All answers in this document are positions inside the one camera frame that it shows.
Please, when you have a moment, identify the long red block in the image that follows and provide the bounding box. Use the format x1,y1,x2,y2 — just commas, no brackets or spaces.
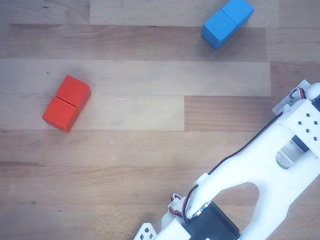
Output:
41,75,92,134

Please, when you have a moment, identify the red black white servo cable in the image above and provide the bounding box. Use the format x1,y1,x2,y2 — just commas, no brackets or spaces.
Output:
289,87,307,101

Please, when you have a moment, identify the long blue block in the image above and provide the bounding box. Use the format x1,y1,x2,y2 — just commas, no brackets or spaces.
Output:
201,0,255,50

